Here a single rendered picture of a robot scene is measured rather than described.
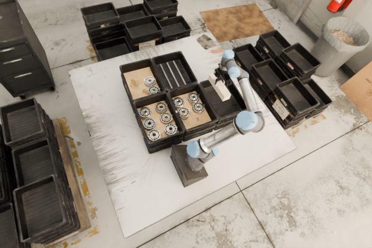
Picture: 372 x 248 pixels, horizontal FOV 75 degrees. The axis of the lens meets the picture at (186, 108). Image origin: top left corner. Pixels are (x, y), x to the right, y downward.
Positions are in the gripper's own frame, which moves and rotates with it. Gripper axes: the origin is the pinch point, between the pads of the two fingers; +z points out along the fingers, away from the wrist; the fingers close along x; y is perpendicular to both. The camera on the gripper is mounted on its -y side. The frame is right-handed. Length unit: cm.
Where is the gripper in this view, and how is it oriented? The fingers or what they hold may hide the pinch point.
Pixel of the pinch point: (219, 85)
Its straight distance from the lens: 197.7
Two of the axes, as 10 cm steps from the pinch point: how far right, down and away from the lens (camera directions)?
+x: -8.9, 3.4, -3.1
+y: -4.5, -7.9, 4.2
